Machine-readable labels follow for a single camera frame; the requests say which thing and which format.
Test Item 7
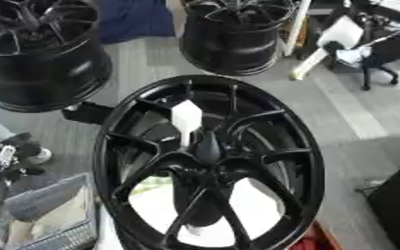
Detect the black spoked wheel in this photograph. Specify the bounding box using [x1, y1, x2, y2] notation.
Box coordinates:
[91, 74, 327, 250]

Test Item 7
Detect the black wheel stand block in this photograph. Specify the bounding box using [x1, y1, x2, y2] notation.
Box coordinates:
[60, 101, 118, 127]

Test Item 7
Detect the black case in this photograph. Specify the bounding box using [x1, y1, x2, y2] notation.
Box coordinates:
[365, 158, 400, 250]

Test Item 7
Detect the black wheel rim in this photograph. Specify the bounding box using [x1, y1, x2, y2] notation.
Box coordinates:
[178, 0, 302, 77]
[0, 0, 115, 114]

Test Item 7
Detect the person's shoe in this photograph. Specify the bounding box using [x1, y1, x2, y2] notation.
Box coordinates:
[12, 132, 56, 166]

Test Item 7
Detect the grey plastic basket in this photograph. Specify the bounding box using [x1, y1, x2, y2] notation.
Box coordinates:
[2, 173, 101, 250]

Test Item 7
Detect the white pin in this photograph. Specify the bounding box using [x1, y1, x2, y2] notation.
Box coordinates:
[169, 100, 206, 150]

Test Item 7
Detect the red box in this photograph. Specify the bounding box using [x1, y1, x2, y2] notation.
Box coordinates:
[287, 222, 343, 250]

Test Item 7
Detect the black office chair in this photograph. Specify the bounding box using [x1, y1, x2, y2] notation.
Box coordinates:
[321, 0, 400, 92]

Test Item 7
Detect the blue cloth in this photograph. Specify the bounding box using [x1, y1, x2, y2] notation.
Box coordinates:
[96, 0, 179, 45]

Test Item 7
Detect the white board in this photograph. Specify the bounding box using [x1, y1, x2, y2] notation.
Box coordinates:
[287, 15, 366, 81]

